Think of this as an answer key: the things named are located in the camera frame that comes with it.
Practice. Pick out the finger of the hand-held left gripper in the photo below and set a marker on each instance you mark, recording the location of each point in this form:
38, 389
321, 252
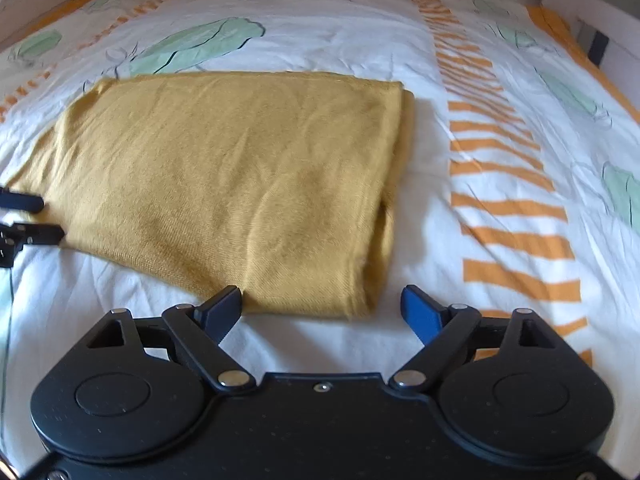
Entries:
40, 234
22, 201

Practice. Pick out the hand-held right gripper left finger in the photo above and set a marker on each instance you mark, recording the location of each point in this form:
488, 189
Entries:
220, 312

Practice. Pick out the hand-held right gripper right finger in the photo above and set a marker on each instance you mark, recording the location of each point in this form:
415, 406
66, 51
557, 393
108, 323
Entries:
422, 312

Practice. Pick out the mustard yellow knit sweater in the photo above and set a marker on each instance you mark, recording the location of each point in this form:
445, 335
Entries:
225, 175

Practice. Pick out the leaf print duvet cover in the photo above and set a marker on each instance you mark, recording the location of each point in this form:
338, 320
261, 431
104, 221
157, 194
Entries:
500, 125

